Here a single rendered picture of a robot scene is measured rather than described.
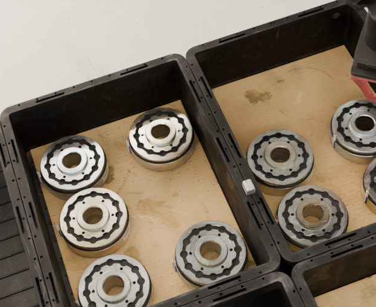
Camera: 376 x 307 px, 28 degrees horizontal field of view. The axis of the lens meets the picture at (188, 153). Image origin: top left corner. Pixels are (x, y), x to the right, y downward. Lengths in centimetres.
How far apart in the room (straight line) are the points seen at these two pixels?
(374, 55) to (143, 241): 43
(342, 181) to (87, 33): 65
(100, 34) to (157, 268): 61
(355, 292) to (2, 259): 52
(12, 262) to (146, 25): 62
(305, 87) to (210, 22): 34
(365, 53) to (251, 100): 29
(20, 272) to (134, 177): 23
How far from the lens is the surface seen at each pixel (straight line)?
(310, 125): 124
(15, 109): 119
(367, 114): 122
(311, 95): 128
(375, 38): 102
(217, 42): 122
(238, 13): 157
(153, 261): 113
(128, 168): 121
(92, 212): 115
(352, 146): 119
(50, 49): 157
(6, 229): 120
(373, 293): 111
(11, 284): 116
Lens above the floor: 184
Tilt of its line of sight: 57 degrees down
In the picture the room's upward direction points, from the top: 7 degrees counter-clockwise
